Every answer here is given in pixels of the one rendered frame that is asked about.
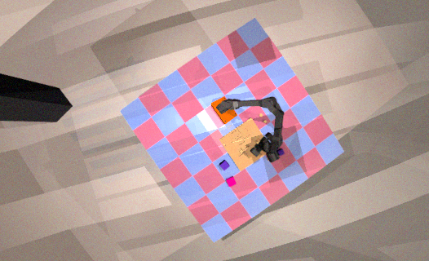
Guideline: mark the small pink flat block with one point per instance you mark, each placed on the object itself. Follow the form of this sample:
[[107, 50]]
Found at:
[[231, 181]]

